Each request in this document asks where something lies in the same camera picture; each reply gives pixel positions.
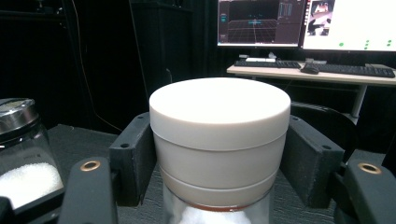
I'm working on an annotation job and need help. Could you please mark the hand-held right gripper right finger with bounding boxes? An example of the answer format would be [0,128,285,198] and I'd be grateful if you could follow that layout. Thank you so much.
[279,114,346,210]

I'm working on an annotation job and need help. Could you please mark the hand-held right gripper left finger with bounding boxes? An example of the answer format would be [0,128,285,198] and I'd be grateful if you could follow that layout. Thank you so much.
[108,112,158,208]

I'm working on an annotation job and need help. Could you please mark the glass shaker with metal lid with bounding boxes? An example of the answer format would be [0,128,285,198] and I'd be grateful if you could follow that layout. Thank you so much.
[0,97,65,210]

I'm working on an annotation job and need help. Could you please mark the white cylindrical lid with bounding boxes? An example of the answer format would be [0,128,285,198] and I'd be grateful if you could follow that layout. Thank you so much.
[148,77,292,224]

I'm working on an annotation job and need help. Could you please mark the dark grey mat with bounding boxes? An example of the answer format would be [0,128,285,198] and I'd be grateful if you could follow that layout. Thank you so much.
[46,123,390,224]

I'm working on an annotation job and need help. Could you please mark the black computer mouse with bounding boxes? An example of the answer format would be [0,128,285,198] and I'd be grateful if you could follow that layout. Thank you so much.
[300,63,321,76]

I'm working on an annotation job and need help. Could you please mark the light wooden desk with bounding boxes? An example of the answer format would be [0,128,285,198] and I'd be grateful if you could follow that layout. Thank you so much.
[226,63,396,125]

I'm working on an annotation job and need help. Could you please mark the long black keyboard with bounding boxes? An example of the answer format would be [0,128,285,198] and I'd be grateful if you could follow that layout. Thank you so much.
[313,63,396,79]

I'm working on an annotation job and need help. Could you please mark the short black keyboard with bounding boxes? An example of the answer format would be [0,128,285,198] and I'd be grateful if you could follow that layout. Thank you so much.
[233,59,303,70]

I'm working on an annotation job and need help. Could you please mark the flat white box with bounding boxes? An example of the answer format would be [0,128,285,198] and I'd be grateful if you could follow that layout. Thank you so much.
[245,56,277,63]

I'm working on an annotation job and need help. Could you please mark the computer monitor with white screen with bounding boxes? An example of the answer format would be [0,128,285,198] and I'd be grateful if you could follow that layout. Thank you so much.
[301,0,396,52]

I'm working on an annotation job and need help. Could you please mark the computer monitor with dark screen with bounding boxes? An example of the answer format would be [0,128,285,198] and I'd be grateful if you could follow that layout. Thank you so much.
[216,0,305,49]

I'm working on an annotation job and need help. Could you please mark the thin hanging cable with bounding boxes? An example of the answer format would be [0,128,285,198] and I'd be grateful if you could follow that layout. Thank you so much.
[70,0,124,133]

